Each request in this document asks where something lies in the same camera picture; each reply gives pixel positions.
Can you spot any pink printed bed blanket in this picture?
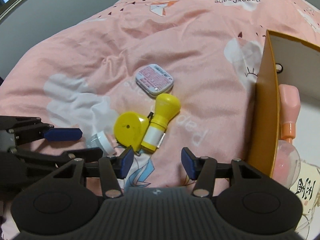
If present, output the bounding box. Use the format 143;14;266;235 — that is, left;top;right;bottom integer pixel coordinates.
0;0;320;240

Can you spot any pink bottle orange cap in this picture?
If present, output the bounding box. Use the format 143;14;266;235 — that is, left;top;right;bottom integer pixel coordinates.
279;84;301;144

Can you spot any clear globe with pink ball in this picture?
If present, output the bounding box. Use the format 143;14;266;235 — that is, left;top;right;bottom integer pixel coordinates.
272;140;301;189

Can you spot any yellow tape measure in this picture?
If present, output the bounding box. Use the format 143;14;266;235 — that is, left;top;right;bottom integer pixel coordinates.
113;112;149;152

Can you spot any yellow round-head stamp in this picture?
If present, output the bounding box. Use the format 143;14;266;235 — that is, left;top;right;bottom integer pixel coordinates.
141;93;181;153

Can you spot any orange cardboard box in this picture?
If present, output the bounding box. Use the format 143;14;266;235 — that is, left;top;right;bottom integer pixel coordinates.
246;29;320;240

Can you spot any white drawstring pouch with calligraphy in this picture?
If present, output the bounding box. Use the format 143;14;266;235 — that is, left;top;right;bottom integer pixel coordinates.
288;160;320;238

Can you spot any square tin with pink label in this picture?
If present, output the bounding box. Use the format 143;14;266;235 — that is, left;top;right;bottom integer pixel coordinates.
135;63;174;98

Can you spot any small grey cream jar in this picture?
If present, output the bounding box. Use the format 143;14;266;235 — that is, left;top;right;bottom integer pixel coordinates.
86;131;116;157

